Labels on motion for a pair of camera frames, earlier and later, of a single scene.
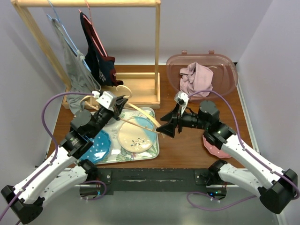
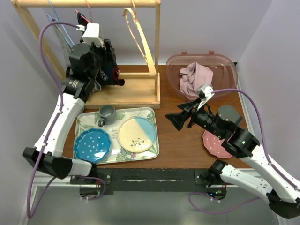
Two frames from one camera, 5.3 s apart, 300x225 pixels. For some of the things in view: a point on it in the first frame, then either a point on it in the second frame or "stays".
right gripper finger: x=172 y=115 -> x=189 y=107
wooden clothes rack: x=139 y=90 stays
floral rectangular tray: x=117 y=154 stays
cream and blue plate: x=135 y=138 stays
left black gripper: x=117 y=108 -> x=108 y=56
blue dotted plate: x=99 y=152 stays
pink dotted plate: x=215 y=150 stays
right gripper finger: x=168 y=129 -> x=178 y=119
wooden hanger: x=83 y=101 -> x=147 y=55
